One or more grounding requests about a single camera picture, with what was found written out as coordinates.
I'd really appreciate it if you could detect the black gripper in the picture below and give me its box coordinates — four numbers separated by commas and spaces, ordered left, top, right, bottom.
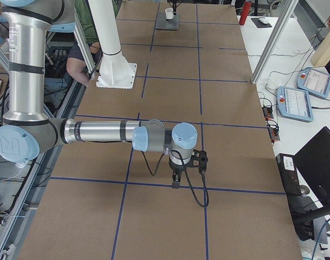
169, 160, 186, 189
172, 0, 178, 15

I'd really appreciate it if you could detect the white plastic cup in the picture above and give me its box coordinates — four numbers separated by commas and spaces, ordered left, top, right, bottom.
165, 8, 174, 20

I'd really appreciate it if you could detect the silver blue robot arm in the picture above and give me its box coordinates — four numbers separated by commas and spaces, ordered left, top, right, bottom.
0, 1, 206, 189

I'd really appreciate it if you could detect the grey closed laptop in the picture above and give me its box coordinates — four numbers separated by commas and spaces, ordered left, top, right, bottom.
156, 12, 180, 30

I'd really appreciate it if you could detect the brown paper table cover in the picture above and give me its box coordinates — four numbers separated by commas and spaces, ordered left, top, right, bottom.
18, 1, 301, 259

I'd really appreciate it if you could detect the red water bottle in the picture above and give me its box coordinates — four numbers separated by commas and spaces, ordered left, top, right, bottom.
239, 1, 251, 25

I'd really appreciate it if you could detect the black mouse pad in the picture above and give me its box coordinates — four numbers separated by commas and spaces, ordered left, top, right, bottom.
251, 17, 272, 28

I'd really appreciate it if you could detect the white computer mouse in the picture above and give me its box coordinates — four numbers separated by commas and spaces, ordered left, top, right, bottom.
258, 17, 269, 25

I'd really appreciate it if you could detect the seated person green shirt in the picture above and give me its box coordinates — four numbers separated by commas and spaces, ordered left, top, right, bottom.
66, 0, 119, 87

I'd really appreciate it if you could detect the black desktop computer box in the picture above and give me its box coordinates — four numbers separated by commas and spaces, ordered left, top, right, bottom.
276, 153, 309, 196

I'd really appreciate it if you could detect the blue teach pendant near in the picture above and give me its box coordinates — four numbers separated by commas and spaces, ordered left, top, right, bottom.
277, 86, 314, 122

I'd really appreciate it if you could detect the blue teach pendant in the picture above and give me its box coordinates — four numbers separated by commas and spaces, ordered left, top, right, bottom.
296, 68, 330, 99
277, 86, 314, 122

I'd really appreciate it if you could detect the black monitor on stand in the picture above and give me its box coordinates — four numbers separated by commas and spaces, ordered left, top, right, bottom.
293, 126, 330, 225

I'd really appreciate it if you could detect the wooden board leaning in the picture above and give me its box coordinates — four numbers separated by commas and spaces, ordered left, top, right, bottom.
311, 19, 330, 67

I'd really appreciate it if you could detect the blue teach pendant far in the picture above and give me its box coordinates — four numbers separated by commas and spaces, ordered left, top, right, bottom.
296, 68, 330, 99

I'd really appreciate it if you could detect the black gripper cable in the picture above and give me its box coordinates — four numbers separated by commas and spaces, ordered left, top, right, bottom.
141, 150, 210, 209

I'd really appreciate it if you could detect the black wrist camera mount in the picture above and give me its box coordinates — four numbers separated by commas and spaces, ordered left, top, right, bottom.
186, 149, 209, 173

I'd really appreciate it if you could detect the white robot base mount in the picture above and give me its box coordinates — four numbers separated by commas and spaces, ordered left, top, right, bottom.
88, 0, 137, 89

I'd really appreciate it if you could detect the grey aluminium frame post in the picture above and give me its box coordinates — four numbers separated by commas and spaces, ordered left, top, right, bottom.
251, 0, 298, 84

